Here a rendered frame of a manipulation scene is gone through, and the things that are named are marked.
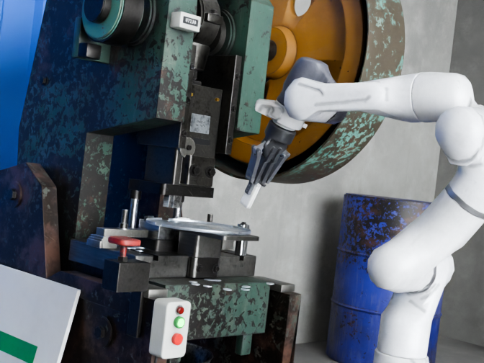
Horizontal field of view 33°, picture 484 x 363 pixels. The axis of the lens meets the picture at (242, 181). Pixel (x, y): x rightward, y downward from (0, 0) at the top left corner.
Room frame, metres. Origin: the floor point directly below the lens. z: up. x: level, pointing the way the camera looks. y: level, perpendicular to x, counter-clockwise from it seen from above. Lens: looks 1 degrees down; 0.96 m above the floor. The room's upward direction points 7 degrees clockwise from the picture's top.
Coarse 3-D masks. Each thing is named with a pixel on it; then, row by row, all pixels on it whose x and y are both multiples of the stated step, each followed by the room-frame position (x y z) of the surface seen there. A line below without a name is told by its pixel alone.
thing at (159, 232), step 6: (144, 222) 2.30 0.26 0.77; (144, 228) 2.30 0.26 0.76; (150, 228) 2.28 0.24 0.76; (156, 228) 2.26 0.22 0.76; (162, 228) 2.26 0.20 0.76; (150, 234) 2.28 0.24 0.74; (156, 234) 2.26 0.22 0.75; (162, 234) 2.26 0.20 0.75; (168, 234) 2.28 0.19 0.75; (174, 234) 2.29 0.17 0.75
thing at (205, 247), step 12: (168, 228) 2.23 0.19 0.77; (180, 240) 2.23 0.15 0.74; (192, 240) 2.19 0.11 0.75; (204, 240) 2.20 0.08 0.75; (216, 240) 2.23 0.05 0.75; (228, 240) 2.09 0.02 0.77; (240, 240) 2.12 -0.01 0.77; (252, 240) 2.16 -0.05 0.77; (180, 252) 2.22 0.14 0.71; (192, 252) 2.19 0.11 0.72; (204, 252) 2.20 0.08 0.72; (216, 252) 2.23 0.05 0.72; (192, 264) 2.19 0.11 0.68; (204, 264) 2.21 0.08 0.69; (216, 264) 2.24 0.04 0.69; (192, 276) 2.18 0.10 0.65; (204, 276) 2.21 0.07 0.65; (216, 276) 2.24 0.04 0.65
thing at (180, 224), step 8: (152, 224) 2.17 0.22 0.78; (160, 224) 2.19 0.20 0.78; (168, 224) 2.22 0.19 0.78; (176, 224) 2.23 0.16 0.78; (184, 224) 2.21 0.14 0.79; (192, 224) 2.24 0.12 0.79; (200, 224) 2.27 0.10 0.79; (208, 224) 2.30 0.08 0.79; (216, 224) 2.39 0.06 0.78; (224, 224) 2.38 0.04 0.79; (208, 232) 2.11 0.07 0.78; (216, 232) 2.12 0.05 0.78; (224, 232) 2.13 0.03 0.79; (232, 232) 2.14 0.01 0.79; (240, 232) 2.16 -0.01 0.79; (248, 232) 2.21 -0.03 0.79
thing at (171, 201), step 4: (164, 196) 2.33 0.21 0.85; (168, 196) 2.32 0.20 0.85; (172, 196) 2.32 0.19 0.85; (176, 196) 2.32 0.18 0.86; (180, 196) 2.33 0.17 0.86; (164, 200) 2.32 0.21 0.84; (168, 200) 2.31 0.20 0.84; (172, 200) 2.32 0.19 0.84; (176, 200) 2.32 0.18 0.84; (180, 200) 2.33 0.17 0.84; (164, 204) 2.32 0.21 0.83; (168, 204) 2.31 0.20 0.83; (172, 204) 2.31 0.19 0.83; (176, 204) 2.32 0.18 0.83; (180, 204) 2.33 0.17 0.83
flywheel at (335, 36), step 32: (288, 0) 2.58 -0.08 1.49; (320, 0) 2.49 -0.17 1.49; (352, 0) 2.36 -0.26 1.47; (288, 32) 2.55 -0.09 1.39; (320, 32) 2.48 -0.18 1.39; (352, 32) 2.35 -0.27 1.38; (288, 64) 2.54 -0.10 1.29; (352, 64) 2.34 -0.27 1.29; (320, 128) 2.41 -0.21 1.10; (288, 160) 2.49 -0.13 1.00
